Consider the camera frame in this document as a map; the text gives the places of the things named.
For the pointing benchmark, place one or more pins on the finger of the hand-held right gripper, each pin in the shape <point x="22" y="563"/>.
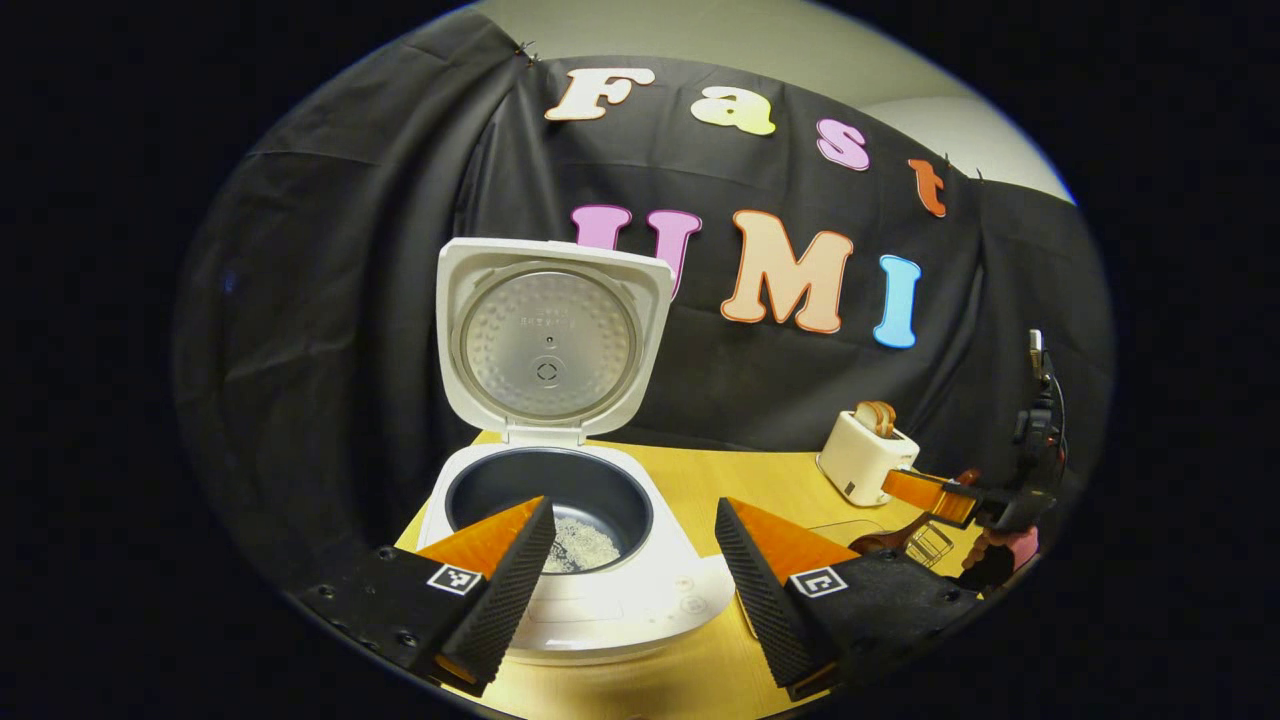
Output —
<point x="925" y="490"/>

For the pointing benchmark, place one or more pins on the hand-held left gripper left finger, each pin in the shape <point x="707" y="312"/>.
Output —
<point x="510" y="600"/>

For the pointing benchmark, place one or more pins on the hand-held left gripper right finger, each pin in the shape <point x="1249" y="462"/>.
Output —
<point x="765" y="605"/>

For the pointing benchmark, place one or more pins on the clear chopstick holder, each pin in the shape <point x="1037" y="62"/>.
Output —
<point x="935" y="548"/>

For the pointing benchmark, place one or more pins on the white rice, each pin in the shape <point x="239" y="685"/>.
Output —
<point x="585" y="545"/>

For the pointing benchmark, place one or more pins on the white rice cooker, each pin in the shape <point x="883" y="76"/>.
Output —
<point x="620" y="605"/>

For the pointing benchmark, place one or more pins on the clear plastic rice container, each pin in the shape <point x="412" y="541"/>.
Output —
<point x="840" y="530"/>

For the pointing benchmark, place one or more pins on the white toaster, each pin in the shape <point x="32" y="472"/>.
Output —
<point x="860" y="460"/>

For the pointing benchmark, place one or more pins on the toasted bread slice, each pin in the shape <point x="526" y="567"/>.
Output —
<point x="888" y="418"/>
<point x="868" y="415"/>

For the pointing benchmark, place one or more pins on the black backdrop cloth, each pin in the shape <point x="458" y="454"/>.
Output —
<point x="320" y="350"/>

